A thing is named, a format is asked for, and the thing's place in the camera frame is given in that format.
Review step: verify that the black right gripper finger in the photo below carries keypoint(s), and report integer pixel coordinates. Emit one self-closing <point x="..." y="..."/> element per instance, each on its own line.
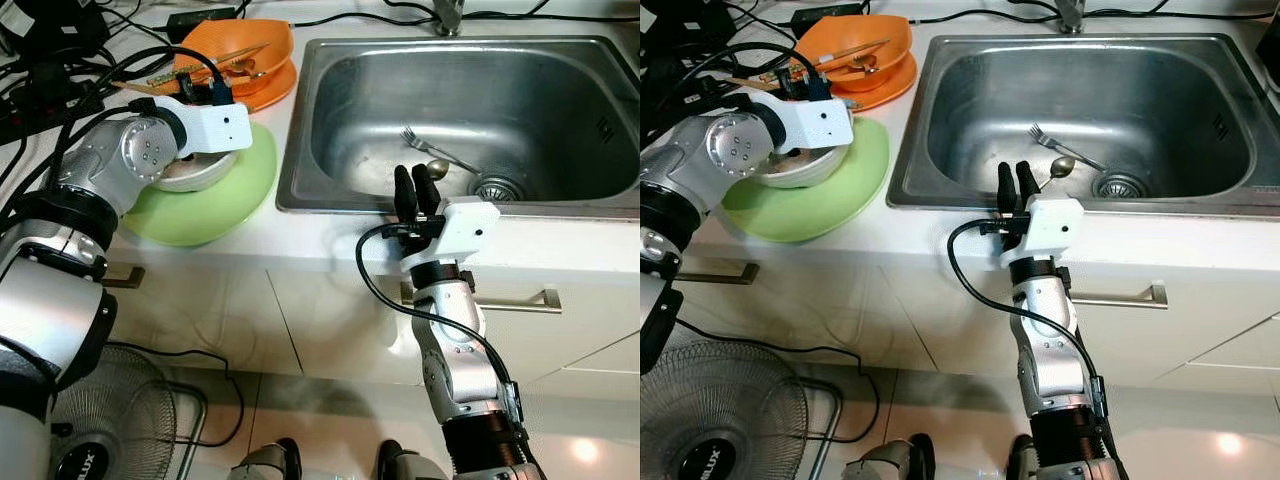
<point x="1007" y="190"/>
<point x="1029" y="185"/>
<point x="405" y="195"/>
<point x="428" y="190"/>

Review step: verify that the gold spoon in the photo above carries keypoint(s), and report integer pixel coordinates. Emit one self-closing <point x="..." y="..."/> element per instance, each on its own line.
<point x="240" y="70"/>
<point x="860" y="65"/>
<point x="1063" y="165"/>
<point x="438" y="168"/>

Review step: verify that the green plate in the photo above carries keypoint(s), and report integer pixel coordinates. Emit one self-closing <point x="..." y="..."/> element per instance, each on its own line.
<point x="850" y="195"/>
<point x="240" y="200"/>

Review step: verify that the white bowl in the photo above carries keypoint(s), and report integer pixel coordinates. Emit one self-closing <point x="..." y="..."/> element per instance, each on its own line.
<point x="200" y="172"/>
<point x="810" y="170"/>

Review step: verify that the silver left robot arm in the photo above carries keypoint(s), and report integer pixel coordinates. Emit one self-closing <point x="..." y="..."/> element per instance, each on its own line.
<point x="140" y="150"/>
<point x="735" y="150"/>

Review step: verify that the stainless steel sink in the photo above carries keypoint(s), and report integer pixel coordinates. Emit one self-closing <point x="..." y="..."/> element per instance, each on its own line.
<point x="1150" y="100"/>
<point x="520" y="100"/>

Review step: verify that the steel faucet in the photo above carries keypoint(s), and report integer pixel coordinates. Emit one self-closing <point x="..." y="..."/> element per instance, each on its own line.
<point x="450" y="20"/>
<point x="1071" y="15"/>

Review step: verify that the orange bowl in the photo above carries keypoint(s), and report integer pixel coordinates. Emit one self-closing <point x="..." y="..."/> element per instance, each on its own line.
<point x="890" y="40"/>
<point x="270" y="45"/>

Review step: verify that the patterned chopstick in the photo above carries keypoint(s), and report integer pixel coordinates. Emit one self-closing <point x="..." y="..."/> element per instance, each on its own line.
<point x="140" y="90"/>
<point x="865" y="47"/>
<point x="245" y="52"/>
<point x="750" y="85"/>

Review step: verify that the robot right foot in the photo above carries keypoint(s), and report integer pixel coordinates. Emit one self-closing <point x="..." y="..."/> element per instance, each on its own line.
<point x="405" y="465"/>
<point x="1020" y="460"/>

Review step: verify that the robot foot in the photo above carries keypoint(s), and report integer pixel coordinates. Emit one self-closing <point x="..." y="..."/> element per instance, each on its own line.
<point x="265" y="462"/>
<point x="405" y="465"/>
<point x="885" y="460"/>
<point x="1020" y="460"/>

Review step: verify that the black power adapter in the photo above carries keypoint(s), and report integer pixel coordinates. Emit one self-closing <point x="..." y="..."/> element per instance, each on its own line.
<point x="825" y="13"/>
<point x="200" y="17"/>

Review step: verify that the black power strip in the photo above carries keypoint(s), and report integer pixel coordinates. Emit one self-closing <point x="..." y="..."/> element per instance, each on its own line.
<point x="25" y="118"/>
<point x="665" y="95"/>

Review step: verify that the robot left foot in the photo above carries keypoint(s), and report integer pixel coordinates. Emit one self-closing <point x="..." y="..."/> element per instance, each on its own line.
<point x="265" y="462"/>
<point x="885" y="460"/>

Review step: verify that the black charger device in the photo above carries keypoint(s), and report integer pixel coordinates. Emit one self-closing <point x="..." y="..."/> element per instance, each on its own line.
<point x="50" y="25"/>
<point x="675" y="20"/>

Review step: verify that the grey floor fan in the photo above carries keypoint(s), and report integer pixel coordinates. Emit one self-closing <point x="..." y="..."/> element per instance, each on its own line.
<point x="110" y="420"/>
<point x="720" y="420"/>

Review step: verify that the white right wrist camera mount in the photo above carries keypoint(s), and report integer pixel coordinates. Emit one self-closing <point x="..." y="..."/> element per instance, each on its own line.
<point x="1055" y="225"/>
<point x="465" y="230"/>

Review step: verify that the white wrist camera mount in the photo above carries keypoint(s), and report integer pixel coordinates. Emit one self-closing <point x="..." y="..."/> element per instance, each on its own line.
<point x="1055" y="225"/>
<point x="215" y="125"/>
<point x="820" y="125"/>
<point x="465" y="230"/>

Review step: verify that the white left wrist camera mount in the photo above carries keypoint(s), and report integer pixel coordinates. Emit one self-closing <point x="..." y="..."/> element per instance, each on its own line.
<point x="820" y="125"/>
<point x="215" y="125"/>

